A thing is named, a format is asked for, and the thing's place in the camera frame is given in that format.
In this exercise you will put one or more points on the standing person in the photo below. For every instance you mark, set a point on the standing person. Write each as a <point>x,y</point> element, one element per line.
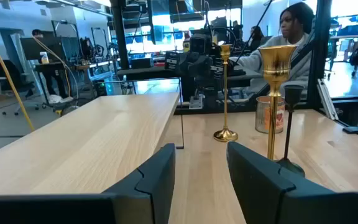
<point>54,81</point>

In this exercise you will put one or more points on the black desk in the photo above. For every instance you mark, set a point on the black desk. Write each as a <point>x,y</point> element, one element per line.
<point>82,66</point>

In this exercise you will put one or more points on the distant person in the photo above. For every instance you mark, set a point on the distant person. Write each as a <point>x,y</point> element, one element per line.
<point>256,37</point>

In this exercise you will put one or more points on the white plastic bottle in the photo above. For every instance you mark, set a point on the white plastic bottle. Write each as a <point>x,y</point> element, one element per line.
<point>44,58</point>

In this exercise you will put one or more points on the silver aluminium rails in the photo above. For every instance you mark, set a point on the silver aluminium rails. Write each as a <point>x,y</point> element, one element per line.
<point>328,99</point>

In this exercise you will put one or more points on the black office chair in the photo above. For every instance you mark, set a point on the black office chair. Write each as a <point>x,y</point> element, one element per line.
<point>2,74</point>

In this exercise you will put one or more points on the thick black frame post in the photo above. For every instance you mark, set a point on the thick black frame post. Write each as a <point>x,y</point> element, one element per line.
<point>320,53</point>

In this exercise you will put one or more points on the black computer monitor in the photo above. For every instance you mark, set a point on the black computer monitor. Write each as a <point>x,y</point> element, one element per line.
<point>39,48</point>

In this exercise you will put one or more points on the silver tin candle can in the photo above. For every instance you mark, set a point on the silver tin candle can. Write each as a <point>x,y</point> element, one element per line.
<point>261,118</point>

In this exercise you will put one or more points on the black candlestick holder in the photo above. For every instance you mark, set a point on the black candlestick holder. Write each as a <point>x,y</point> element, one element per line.
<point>292,95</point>

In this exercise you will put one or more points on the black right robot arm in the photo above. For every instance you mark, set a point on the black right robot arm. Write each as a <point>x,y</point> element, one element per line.
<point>200,65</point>

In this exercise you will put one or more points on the gold goblet candle holder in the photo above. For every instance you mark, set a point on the gold goblet candle holder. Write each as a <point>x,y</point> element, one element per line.
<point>275,65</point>

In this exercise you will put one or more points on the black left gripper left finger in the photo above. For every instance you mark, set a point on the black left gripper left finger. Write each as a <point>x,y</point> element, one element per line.
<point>154,186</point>

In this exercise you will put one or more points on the seated person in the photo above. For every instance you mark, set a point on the seated person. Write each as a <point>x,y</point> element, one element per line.
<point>300,65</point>

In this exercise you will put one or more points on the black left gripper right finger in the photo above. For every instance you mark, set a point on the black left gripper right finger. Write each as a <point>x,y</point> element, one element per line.
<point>259,193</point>

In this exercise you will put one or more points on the yellow pole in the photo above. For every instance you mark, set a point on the yellow pole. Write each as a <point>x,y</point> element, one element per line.
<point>9,81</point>

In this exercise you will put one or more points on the slim gold candlestick holder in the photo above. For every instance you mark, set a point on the slim gold candlestick holder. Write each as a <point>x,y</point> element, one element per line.
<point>225,134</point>

